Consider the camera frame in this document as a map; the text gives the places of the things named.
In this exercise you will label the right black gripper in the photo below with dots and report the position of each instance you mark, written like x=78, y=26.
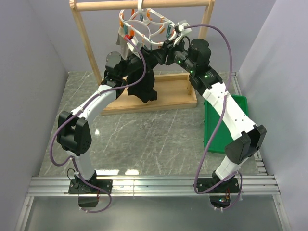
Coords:
x=170, y=48

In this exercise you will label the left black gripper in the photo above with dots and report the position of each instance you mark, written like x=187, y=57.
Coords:
x=149, y=61

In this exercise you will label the black underwear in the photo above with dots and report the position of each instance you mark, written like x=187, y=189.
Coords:
x=144, y=90

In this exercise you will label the white plastic clip hanger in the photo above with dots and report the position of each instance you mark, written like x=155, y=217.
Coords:
x=146, y=25

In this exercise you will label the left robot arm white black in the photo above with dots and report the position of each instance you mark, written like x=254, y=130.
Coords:
x=74, y=136

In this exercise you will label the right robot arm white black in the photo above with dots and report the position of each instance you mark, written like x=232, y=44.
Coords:
x=247, y=136

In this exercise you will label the grey underwear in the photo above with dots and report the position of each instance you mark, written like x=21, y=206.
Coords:
x=125, y=51

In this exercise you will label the wooden hanging rack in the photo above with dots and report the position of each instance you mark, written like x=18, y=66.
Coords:
x=174, y=90

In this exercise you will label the green plastic tray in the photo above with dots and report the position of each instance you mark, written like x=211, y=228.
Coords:
x=222, y=137

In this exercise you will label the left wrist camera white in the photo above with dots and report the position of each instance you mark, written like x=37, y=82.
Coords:
x=133, y=45

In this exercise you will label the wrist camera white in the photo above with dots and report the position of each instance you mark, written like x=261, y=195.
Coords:
x=133, y=45
x=181, y=30

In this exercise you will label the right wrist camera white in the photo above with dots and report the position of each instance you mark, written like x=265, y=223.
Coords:
x=181, y=30

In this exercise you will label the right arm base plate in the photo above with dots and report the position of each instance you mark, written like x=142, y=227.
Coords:
x=230, y=186

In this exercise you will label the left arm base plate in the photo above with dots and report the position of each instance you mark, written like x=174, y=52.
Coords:
x=79, y=187

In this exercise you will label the aluminium mounting rail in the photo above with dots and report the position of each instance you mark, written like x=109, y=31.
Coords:
x=148, y=186

